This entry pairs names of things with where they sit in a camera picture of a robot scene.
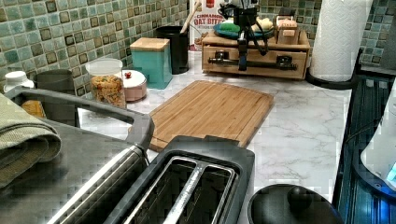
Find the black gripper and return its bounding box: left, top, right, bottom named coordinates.
left=218, top=0, right=263, bottom=71

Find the wooden drawer with black handle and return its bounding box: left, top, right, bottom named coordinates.
left=202, top=45, right=308, bottom=79

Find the wooden drawer cabinet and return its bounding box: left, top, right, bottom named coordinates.
left=202, top=31, right=311, bottom=67

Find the teal plate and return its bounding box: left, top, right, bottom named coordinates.
left=213, top=23, right=274, bottom=40

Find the cinnamon oat bites cereal box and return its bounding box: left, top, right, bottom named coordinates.
left=189, top=0, right=224, bottom=51

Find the small wooden box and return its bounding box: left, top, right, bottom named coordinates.
left=275, top=16, right=300, bottom=45

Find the wooden spoon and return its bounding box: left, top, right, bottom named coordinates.
left=179, top=0, right=202, bottom=34

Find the black utensil holder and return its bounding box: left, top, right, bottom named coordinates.
left=156, top=25, right=189, bottom=75

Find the bamboo cutting board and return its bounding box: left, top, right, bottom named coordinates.
left=149, top=80, right=274, bottom=152

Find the teal canister with wooden lid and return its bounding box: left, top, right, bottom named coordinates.
left=130, top=37, right=173, bottom=90

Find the paper towel roll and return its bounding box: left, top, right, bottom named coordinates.
left=309, top=0, right=374, bottom=82

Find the black paper towel holder base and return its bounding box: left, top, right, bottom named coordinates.
left=305, top=49, right=363, bottom=91

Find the pink jar with white lid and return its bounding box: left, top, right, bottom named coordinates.
left=122, top=70, right=147, bottom=102

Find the glass jar with pasta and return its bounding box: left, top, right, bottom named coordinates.
left=85, top=58, right=126, bottom=108

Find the black toaster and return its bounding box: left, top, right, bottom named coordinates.
left=47, top=136, right=255, bottom=224

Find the black pot lid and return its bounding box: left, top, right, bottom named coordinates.
left=247, top=184, right=344, bottom=224

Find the white kettle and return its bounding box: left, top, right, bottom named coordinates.
left=361, top=84, right=396, bottom=191

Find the dark grey mug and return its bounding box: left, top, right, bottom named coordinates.
left=33, top=69, right=75, bottom=95

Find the grey dish rack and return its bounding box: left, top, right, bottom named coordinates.
left=5, top=87, right=155, bottom=151

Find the black stovetop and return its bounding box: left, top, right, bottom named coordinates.
left=332, top=70, right=395, bottom=224

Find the white lidded jar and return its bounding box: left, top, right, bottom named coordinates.
left=4, top=71, right=35, bottom=92

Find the green folded towel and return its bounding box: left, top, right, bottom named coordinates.
left=0, top=95, right=62, bottom=188

